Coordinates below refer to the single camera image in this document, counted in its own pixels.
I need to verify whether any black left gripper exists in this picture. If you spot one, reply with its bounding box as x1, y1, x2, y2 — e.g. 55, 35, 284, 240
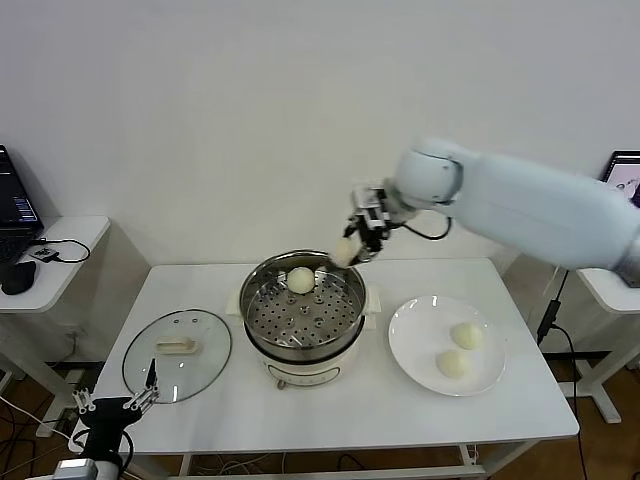
72, 357, 161, 454

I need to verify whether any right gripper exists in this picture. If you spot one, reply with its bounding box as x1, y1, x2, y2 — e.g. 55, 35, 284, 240
343, 185, 397, 265

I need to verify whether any white steamed baozi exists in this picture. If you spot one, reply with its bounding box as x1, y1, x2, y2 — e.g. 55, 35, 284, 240
450, 322, 485, 350
286, 267, 316, 295
332, 238, 357, 269
436, 349, 472, 380

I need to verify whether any glass lid with cream handle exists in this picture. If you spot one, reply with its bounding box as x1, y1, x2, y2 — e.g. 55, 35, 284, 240
121, 309, 234, 405

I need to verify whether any stainless steel steamer basket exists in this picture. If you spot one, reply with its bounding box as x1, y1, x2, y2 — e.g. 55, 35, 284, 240
229, 249, 380, 351

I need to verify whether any white round plate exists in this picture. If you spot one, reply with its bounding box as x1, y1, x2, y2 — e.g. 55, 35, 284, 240
388, 295, 507, 398

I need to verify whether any black computer mouse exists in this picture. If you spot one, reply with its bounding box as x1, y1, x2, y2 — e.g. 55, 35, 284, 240
0, 260, 39, 295

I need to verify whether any white side table with mouse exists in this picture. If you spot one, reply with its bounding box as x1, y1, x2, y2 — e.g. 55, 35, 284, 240
0, 215, 112, 437

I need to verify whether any black laptop with dark screen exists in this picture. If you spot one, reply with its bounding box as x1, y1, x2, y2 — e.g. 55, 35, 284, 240
0, 144, 46, 266

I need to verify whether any grey laptop with light windows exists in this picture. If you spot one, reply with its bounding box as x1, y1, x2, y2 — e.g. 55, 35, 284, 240
599, 149, 640, 209

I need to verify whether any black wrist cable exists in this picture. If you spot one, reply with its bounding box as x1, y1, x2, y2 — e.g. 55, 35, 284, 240
398, 214, 452, 242

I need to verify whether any black usb hub with cable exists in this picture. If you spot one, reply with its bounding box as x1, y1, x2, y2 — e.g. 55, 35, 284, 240
30, 238, 91, 265

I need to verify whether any black power adapter cable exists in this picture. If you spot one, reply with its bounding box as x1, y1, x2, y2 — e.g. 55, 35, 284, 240
537, 269, 581, 436

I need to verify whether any white table frame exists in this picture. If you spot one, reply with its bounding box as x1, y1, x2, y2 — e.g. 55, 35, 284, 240
134, 439, 536, 480

